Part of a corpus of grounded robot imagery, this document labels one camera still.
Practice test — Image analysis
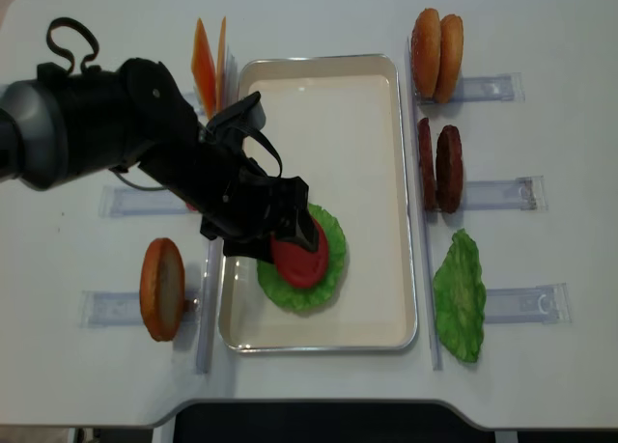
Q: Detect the tan bun slice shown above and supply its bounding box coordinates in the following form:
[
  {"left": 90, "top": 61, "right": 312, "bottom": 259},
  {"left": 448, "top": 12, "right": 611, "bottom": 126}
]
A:
[
  {"left": 410, "top": 8, "right": 441, "bottom": 98},
  {"left": 434, "top": 14, "right": 464, "bottom": 103}
]

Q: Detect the outer brown meat patty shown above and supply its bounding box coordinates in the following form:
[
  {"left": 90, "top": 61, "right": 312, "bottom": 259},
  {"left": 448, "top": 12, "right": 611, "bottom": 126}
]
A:
[{"left": 435, "top": 125, "right": 464, "bottom": 213}]

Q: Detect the clear lettuce rack rail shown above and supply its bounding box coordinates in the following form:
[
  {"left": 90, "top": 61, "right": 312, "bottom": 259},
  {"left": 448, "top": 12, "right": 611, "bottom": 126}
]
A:
[{"left": 485, "top": 283, "right": 571, "bottom": 324}]

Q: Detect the black monitor edge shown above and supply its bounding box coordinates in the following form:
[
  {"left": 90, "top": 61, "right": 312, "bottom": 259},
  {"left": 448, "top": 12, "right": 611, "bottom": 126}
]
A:
[{"left": 173, "top": 402, "right": 495, "bottom": 442}]

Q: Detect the inner brown meat patty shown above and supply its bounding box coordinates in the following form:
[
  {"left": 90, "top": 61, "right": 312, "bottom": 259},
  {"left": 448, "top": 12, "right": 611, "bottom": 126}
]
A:
[{"left": 417, "top": 118, "right": 437, "bottom": 211}]

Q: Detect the orange cheese slice left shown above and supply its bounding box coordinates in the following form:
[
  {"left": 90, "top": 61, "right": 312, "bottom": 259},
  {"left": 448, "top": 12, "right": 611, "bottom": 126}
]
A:
[{"left": 191, "top": 18, "right": 216, "bottom": 119}]

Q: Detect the green lettuce leaf right rack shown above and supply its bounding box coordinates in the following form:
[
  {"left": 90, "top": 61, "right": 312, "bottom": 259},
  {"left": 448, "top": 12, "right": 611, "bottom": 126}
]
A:
[{"left": 433, "top": 229, "right": 487, "bottom": 363}]

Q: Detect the clear left divider strip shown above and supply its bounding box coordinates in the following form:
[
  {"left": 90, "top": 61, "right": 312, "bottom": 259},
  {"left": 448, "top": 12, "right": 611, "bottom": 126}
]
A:
[{"left": 196, "top": 240, "right": 219, "bottom": 374}]

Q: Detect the orange cheese slice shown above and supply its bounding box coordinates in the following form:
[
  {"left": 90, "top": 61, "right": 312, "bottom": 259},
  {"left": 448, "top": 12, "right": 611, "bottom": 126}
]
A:
[
  {"left": 216, "top": 17, "right": 226, "bottom": 113},
  {"left": 191, "top": 18, "right": 216, "bottom": 119}
]

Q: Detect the bun slice left rack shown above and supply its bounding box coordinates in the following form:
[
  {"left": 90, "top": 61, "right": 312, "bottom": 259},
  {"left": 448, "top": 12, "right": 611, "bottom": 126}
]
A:
[{"left": 139, "top": 237, "right": 185, "bottom": 342}]

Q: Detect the brown meat patty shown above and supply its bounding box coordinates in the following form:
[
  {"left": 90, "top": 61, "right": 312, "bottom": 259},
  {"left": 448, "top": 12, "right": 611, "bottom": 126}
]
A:
[
  {"left": 435, "top": 125, "right": 464, "bottom": 213},
  {"left": 417, "top": 118, "right": 437, "bottom": 211}
]

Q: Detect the clear bun rack rail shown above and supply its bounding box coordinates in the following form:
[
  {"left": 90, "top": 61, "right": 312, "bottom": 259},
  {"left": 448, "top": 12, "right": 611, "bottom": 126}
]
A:
[
  {"left": 448, "top": 72, "right": 525, "bottom": 103},
  {"left": 79, "top": 289, "right": 202, "bottom": 328}
]

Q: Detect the white metal tray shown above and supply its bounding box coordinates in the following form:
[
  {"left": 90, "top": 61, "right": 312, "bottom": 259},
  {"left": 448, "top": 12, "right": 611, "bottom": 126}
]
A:
[{"left": 219, "top": 54, "right": 417, "bottom": 353}]

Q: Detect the inner tan bun slice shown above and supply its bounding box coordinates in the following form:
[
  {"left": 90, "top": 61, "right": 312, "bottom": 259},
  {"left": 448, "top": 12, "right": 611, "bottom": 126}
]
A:
[{"left": 410, "top": 8, "right": 441, "bottom": 98}]

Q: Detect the green lettuce leaf in tray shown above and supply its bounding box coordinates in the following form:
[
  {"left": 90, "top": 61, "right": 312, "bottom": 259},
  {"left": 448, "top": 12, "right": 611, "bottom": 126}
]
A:
[{"left": 256, "top": 204, "right": 347, "bottom": 312}]

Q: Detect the outer tan bun slice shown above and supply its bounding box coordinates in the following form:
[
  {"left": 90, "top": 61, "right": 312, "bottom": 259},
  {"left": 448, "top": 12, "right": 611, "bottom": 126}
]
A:
[{"left": 434, "top": 14, "right": 464, "bottom": 103}]

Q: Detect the clear left tomato rack rail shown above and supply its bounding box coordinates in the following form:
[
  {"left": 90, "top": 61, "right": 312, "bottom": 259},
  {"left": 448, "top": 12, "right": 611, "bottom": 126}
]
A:
[{"left": 98, "top": 186, "right": 195, "bottom": 218}]

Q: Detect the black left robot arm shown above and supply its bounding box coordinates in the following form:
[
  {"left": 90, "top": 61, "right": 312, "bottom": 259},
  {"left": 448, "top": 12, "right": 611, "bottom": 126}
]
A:
[{"left": 1, "top": 58, "right": 325, "bottom": 262}]

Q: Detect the red tomato slice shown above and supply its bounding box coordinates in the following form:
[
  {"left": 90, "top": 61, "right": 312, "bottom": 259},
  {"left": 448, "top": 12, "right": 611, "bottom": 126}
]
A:
[{"left": 270, "top": 218, "right": 329, "bottom": 289}]

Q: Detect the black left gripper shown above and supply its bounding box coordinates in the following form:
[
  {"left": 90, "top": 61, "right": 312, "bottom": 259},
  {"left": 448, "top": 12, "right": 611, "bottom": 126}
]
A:
[{"left": 200, "top": 167, "right": 328, "bottom": 263}]

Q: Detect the orange cheese slice right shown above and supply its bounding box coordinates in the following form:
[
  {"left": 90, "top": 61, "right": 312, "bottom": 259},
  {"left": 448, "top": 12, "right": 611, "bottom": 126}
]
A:
[{"left": 216, "top": 17, "right": 226, "bottom": 113}]

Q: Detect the black cable loop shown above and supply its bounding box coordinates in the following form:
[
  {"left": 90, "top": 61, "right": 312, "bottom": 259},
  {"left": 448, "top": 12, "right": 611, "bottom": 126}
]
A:
[{"left": 45, "top": 16, "right": 101, "bottom": 75}]

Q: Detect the clear left bun rack rail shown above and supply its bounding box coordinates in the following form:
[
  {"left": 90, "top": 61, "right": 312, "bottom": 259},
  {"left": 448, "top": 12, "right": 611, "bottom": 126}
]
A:
[{"left": 79, "top": 289, "right": 202, "bottom": 328}]

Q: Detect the clear patty rack rail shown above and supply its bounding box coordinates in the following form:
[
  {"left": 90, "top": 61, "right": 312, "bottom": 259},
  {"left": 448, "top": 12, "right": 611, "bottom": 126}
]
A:
[{"left": 448, "top": 176, "right": 548, "bottom": 214}]

